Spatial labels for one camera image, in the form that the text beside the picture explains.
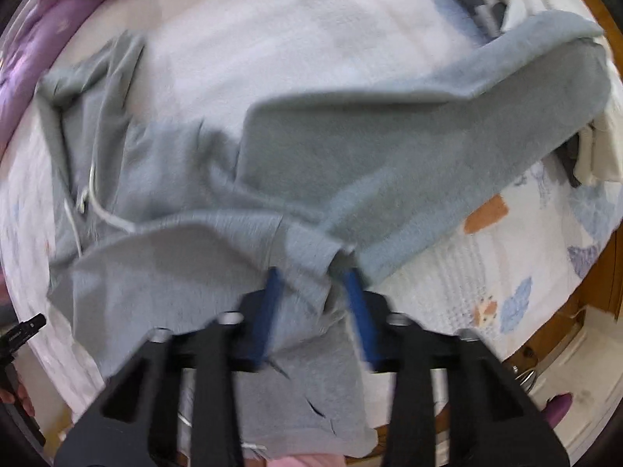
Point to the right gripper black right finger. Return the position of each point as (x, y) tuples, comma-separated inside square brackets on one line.
[(492, 420)]

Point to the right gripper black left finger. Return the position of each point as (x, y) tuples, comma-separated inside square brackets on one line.
[(134, 421)]

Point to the grey hooded sweatshirt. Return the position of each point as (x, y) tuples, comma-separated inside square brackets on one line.
[(166, 224)]

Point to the purple round stool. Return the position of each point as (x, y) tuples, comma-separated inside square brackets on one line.
[(557, 408)]

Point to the white patterned bed blanket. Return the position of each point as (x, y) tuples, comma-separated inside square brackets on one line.
[(505, 271)]

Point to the purple pink floral duvet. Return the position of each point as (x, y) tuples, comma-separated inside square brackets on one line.
[(36, 37)]

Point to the wooden bed frame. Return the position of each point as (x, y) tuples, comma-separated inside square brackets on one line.
[(580, 346)]

